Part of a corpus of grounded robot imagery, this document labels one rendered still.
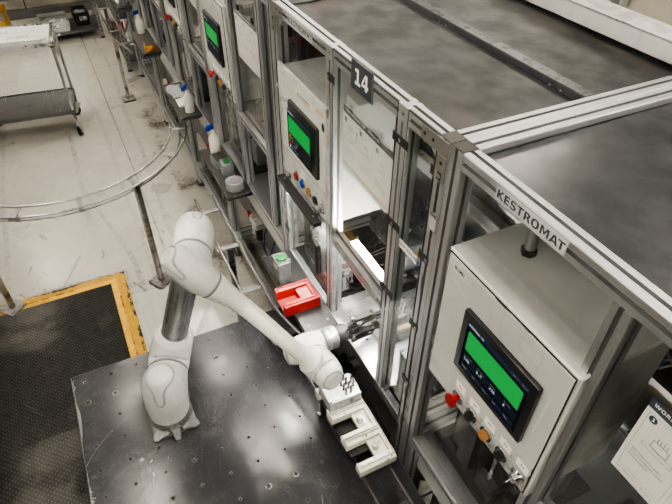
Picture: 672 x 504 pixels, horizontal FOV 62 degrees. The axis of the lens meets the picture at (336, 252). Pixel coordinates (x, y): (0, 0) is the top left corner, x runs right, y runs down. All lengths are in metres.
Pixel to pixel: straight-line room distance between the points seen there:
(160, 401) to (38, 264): 2.38
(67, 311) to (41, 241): 0.82
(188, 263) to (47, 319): 2.25
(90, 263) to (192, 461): 2.27
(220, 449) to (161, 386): 0.34
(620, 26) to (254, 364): 1.83
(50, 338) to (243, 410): 1.76
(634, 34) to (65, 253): 3.71
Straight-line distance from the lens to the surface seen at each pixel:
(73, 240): 4.52
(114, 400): 2.54
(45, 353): 3.77
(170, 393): 2.21
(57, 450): 3.33
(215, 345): 2.61
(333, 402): 2.08
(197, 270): 1.81
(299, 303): 2.34
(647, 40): 1.90
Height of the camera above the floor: 2.66
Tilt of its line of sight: 41 degrees down
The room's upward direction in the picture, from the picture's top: 1 degrees clockwise
